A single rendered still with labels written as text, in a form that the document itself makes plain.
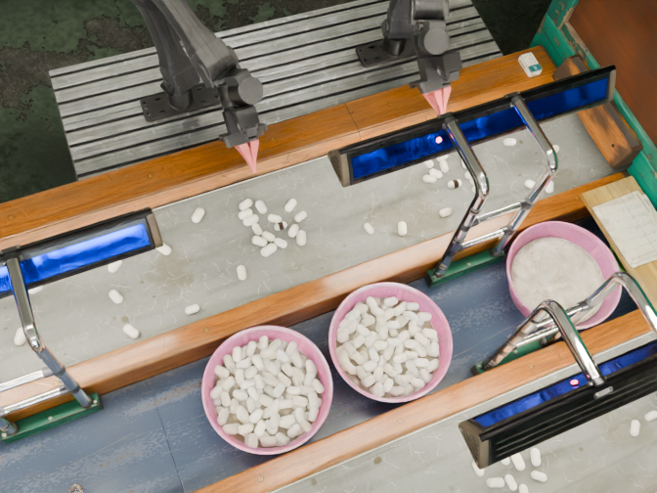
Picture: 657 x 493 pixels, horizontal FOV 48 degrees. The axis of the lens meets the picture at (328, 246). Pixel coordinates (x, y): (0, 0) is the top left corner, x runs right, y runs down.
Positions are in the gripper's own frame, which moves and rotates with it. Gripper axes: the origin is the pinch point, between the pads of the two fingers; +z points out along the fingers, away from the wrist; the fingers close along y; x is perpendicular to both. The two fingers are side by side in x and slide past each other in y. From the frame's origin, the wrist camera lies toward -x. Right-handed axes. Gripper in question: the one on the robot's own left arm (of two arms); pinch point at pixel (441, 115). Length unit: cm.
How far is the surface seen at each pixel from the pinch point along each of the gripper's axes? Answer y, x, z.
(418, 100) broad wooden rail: 1.8, 14.5, -2.8
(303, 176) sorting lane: -33.4, 10.3, 6.0
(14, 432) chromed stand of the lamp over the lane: -109, -10, 33
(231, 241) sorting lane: -55, 4, 14
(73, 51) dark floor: -74, 144, -39
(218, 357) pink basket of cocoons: -67, -13, 32
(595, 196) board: 29.5, -12.5, 27.3
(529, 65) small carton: 33.3, 12.5, -3.6
